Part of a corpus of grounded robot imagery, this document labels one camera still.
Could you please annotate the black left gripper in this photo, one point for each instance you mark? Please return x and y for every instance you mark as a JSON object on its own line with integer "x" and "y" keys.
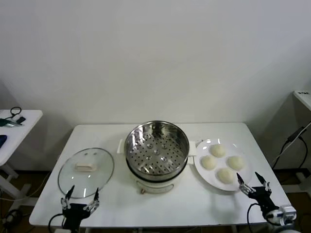
{"x": 73, "y": 213}

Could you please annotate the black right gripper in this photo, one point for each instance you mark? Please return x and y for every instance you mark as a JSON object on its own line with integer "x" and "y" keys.
{"x": 263, "y": 197}

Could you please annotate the white steamed baozi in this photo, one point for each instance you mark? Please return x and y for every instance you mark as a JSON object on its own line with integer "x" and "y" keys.
{"x": 208, "y": 162}
{"x": 217, "y": 150}
{"x": 226, "y": 175}
{"x": 235, "y": 162}

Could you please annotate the round glass pot lid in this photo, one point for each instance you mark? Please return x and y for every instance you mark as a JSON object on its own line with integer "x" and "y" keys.
{"x": 83, "y": 167}

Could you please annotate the stainless steel steamer basket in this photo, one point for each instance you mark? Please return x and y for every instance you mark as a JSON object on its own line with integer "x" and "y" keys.
{"x": 136, "y": 136}

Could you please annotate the white round plate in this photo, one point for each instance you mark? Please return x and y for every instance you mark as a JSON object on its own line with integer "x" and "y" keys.
{"x": 206, "y": 177}

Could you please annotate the white electric cooker pot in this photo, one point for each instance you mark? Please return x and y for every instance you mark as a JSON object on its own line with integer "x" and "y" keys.
{"x": 155, "y": 187}

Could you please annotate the white side table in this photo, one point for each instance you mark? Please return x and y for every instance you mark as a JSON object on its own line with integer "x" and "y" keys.
{"x": 24, "y": 131}
{"x": 303, "y": 97}

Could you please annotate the dark blue object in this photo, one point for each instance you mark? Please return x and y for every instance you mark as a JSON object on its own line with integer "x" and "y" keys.
{"x": 2, "y": 140}

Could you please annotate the small black clip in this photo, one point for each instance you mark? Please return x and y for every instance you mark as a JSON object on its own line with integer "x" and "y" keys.
{"x": 21, "y": 119}

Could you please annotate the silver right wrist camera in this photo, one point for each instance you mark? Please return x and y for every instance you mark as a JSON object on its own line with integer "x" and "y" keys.
{"x": 289, "y": 214}

